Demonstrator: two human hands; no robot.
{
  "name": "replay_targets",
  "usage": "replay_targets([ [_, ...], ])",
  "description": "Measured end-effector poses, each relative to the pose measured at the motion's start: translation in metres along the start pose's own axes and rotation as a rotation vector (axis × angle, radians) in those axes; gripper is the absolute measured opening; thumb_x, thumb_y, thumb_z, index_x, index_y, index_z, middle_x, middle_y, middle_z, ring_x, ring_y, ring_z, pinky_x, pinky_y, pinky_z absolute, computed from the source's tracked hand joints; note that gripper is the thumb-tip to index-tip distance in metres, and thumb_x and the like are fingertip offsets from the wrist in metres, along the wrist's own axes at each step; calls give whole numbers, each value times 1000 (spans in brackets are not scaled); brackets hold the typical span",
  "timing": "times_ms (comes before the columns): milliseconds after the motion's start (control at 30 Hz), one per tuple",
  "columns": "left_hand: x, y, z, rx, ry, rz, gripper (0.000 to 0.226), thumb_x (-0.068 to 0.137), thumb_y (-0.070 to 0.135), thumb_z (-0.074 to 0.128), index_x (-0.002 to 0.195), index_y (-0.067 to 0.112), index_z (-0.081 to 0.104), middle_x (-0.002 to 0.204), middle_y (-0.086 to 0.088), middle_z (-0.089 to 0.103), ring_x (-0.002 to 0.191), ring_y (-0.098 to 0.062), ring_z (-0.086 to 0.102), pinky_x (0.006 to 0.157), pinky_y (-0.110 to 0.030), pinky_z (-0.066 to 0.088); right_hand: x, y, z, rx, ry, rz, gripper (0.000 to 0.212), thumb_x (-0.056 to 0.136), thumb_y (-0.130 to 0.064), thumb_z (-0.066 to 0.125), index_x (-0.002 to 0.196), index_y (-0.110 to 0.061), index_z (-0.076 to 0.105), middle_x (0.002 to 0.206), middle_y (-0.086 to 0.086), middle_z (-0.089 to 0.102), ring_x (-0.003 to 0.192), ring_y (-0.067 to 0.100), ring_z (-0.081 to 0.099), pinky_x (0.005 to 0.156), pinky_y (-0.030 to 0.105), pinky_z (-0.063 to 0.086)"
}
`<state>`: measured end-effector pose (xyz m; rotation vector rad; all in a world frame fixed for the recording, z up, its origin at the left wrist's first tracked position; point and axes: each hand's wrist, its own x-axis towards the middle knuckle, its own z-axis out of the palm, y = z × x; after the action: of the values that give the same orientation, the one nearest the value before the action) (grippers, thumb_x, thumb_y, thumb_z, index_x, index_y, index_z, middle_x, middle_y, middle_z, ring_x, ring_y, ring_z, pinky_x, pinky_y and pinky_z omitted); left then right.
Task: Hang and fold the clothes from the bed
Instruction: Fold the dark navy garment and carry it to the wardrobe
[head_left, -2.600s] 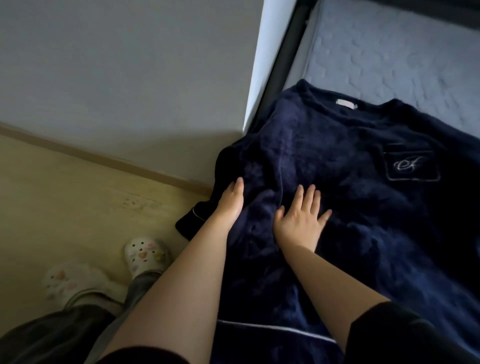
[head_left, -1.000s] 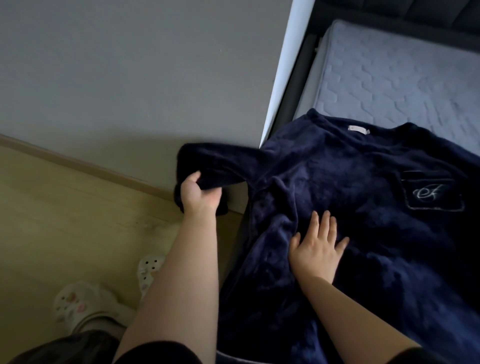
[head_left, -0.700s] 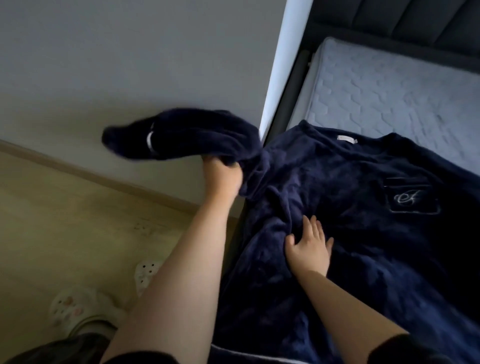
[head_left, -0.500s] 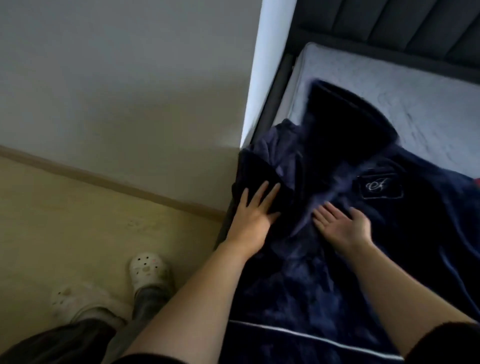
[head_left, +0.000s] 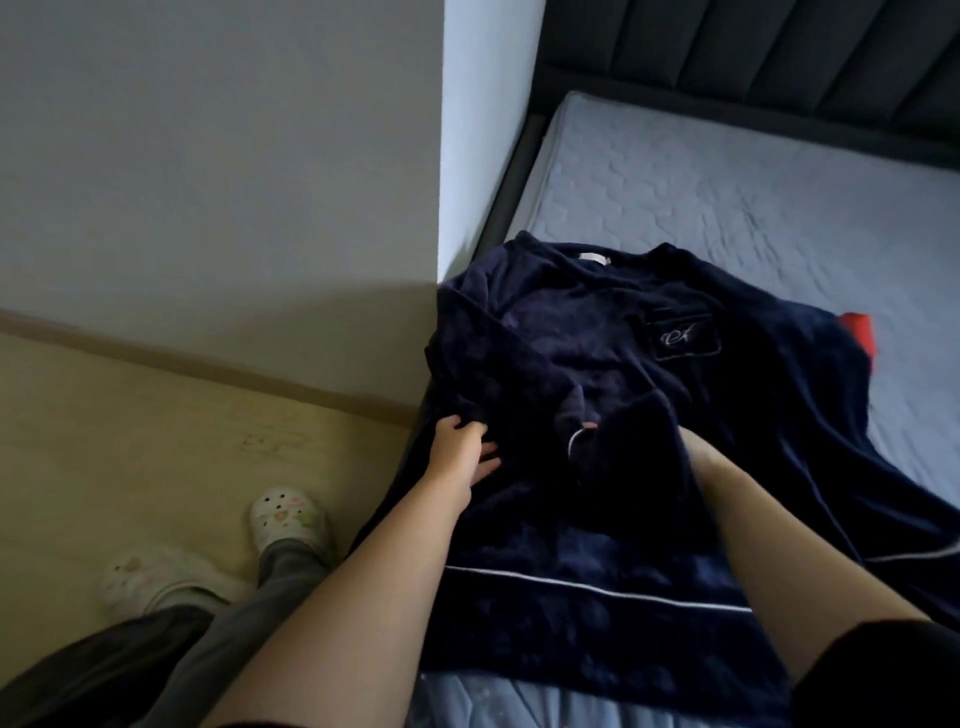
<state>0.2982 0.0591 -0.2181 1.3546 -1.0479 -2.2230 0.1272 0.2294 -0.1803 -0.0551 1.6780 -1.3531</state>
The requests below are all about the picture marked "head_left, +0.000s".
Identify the person's right hand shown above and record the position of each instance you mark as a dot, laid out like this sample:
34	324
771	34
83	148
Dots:
702	453

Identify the person's left hand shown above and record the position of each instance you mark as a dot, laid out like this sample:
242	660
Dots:
458	453

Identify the red and navy sports jacket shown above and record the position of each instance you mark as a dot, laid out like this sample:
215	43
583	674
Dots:
630	615

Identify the red polo shirt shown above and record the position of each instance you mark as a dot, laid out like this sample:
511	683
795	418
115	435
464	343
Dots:
858	333

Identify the grey quilted bed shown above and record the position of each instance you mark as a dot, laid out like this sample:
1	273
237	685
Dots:
750	180

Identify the person's left forearm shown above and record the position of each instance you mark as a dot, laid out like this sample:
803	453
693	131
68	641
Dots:
360	615

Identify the person's right forearm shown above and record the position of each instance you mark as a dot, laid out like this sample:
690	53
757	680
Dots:
795	555

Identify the dark grey upholstered headboard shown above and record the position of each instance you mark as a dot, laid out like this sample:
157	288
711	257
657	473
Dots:
750	60

